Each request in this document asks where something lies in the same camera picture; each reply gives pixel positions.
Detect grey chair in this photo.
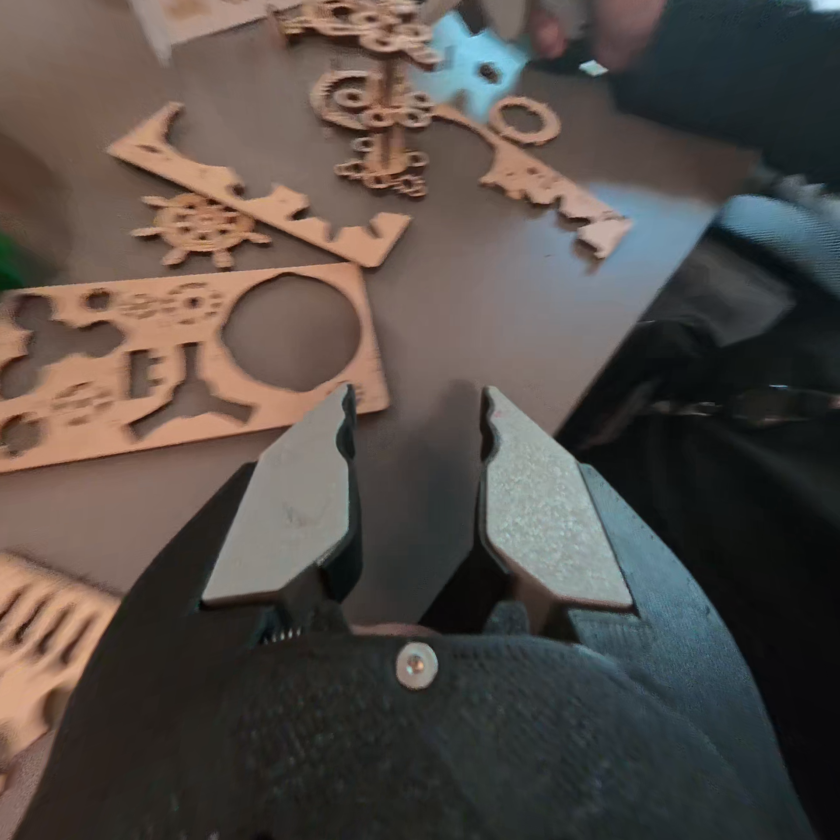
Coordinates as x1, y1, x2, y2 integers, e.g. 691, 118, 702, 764
712, 167, 840, 296

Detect person's dark pants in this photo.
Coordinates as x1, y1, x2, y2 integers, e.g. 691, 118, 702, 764
554, 230, 840, 840

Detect person's right hand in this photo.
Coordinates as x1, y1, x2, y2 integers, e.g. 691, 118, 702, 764
525, 0, 667, 70

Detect wooden ship wheel part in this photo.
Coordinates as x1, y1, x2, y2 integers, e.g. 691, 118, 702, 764
131, 193, 271, 270

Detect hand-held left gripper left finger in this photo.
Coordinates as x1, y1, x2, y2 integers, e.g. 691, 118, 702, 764
202, 384, 366, 632

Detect curved wooden offcut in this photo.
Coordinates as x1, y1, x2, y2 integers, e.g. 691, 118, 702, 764
430, 101, 634, 260

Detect green plastic bin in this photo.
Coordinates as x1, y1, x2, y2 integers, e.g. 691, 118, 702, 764
0, 230, 47, 293

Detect white instruction booklet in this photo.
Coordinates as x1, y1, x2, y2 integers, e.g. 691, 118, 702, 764
128, 0, 309, 63

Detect wooden ring part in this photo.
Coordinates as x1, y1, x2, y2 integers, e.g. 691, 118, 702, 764
489, 97, 563, 147

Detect long jagged wooden offcut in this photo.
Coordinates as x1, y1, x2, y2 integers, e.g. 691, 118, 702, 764
107, 101, 412, 269

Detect wooden sheet with slot cutouts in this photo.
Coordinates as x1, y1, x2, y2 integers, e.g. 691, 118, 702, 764
0, 551, 123, 788

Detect wooden tower model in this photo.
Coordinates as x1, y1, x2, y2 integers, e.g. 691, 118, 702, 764
272, 0, 442, 200

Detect person's right forearm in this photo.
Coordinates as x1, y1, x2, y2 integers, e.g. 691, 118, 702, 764
610, 0, 840, 191

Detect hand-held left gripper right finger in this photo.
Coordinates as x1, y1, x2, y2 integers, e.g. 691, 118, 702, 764
472, 387, 635, 632

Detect wooden sheet with round hole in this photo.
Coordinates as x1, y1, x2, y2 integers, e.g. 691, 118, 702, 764
0, 262, 389, 475

